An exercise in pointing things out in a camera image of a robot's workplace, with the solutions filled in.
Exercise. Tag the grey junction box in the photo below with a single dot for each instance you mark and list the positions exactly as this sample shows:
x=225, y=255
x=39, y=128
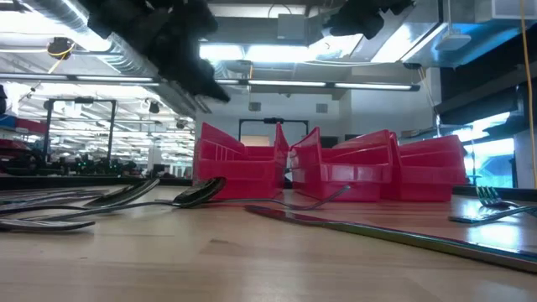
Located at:
x=291, y=26

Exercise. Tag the black rig frame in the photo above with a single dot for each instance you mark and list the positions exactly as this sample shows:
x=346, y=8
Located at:
x=112, y=126

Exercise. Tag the long LED light bar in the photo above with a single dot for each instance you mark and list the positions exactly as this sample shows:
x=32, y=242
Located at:
x=369, y=86

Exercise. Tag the silver ventilation duct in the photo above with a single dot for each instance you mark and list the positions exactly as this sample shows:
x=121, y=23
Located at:
x=126, y=63

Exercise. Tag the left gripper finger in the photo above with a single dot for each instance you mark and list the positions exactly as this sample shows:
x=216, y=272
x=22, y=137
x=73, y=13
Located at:
x=205, y=91
x=216, y=81

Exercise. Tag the white ceiling device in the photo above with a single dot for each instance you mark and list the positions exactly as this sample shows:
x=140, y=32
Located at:
x=453, y=42

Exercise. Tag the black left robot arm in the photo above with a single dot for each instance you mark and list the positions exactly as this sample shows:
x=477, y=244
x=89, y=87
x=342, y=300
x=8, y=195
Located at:
x=117, y=17

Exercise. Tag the red plastic bin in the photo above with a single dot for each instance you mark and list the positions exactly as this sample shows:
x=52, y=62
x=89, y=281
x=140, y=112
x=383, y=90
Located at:
x=239, y=176
x=348, y=176
x=432, y=168

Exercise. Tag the black doorway frame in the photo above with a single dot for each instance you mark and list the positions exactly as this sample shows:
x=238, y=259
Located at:
x=293, y=121

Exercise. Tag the grey wall vent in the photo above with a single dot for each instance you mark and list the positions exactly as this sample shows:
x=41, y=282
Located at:
x=321, y=107
x=254, y=106

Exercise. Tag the black equipment with green lights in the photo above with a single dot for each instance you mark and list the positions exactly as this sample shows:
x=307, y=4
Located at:
x=96, y=165

